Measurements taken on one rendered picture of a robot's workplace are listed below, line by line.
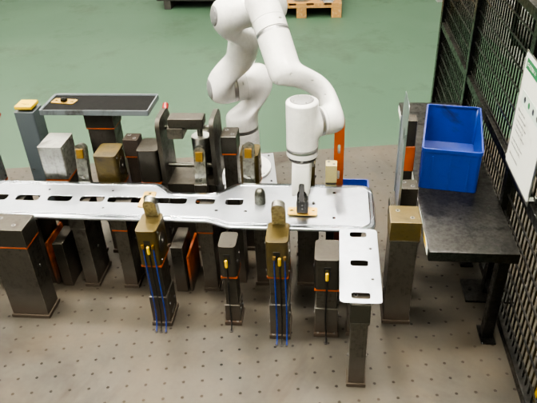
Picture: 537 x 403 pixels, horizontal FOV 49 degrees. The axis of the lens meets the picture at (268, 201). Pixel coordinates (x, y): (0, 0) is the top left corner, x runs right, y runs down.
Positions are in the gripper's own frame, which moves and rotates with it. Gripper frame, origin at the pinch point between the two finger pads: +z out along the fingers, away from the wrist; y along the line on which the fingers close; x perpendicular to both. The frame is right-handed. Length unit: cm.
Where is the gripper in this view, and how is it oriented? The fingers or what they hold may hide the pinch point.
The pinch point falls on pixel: (302, 204)
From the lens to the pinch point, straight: 167.3
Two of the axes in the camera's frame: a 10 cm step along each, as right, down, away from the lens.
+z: 0.4, 8.3, 5.5
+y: -1.0, 5.5, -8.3
